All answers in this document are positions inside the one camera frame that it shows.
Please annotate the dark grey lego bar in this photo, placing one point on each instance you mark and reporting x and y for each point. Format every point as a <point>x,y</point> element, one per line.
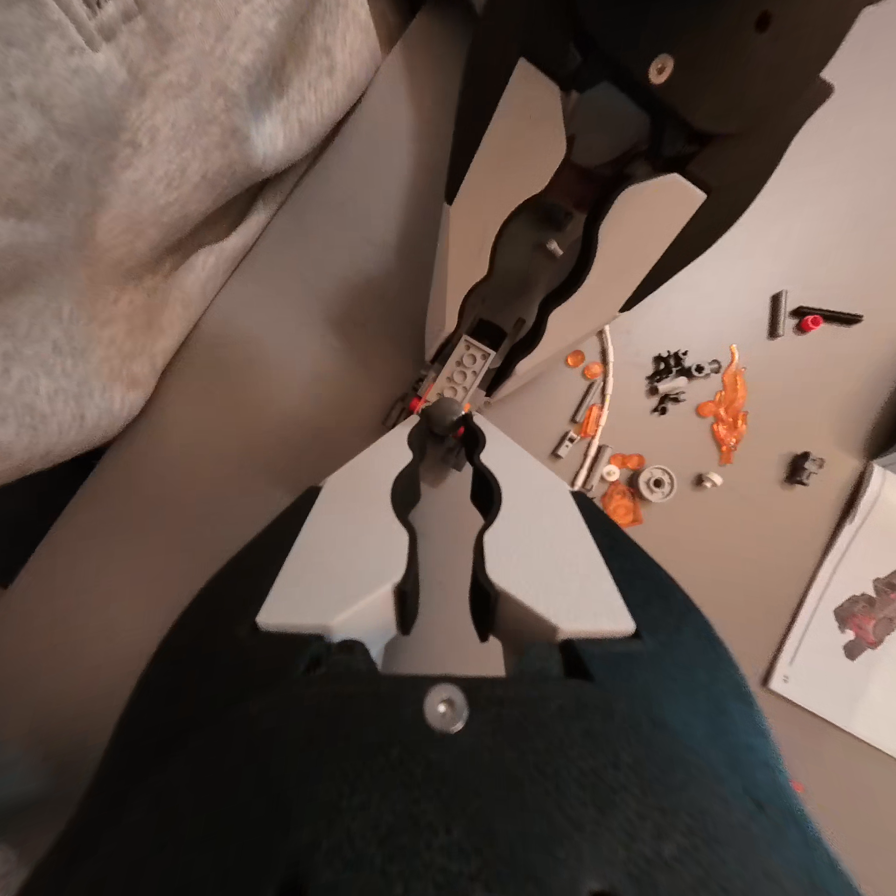
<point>778,315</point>

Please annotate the cluster of small black lego pieces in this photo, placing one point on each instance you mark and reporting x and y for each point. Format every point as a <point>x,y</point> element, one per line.
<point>675,378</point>

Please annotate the person in grey sweater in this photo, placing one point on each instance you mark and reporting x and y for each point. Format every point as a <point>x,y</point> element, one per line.
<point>140,210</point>

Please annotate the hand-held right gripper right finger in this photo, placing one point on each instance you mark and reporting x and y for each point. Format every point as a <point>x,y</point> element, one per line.
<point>553,553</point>

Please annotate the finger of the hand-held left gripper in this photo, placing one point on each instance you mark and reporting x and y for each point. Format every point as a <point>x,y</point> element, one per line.
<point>630,245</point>
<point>504,154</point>

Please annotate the orange transparent lego dish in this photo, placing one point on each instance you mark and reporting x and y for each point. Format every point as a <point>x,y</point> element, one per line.
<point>623,504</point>

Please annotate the lego instruction booklet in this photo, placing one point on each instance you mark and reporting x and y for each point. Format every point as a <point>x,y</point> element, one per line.
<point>847,630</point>

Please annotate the orange transparent lego flame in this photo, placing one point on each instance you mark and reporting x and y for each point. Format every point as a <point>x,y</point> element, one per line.
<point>728,413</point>

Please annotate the black lego axle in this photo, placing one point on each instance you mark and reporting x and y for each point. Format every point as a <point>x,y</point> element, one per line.
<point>829,315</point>

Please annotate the small white round lego piece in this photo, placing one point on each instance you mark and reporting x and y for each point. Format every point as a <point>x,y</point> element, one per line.
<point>710,480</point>

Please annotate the red lego stud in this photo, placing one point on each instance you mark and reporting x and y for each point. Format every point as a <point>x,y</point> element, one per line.
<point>810,324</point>

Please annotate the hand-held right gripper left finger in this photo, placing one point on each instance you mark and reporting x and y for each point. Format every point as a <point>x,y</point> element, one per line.
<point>336,553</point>

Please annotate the grey lego assembly with ball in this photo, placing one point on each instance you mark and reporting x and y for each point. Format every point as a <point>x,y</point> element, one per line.
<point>462,364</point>

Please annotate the orange transparent lego slope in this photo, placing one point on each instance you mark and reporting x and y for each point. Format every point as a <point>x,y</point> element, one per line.
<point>591,420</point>

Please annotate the small orange round lego stud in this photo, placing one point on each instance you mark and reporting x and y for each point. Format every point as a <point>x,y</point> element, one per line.
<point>574,358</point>
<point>593,371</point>

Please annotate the grey lego wheel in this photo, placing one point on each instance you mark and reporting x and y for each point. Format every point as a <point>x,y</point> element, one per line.
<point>658,484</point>

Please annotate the black lego clip piece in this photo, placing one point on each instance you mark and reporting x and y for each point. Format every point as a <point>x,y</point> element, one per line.
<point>805,469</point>

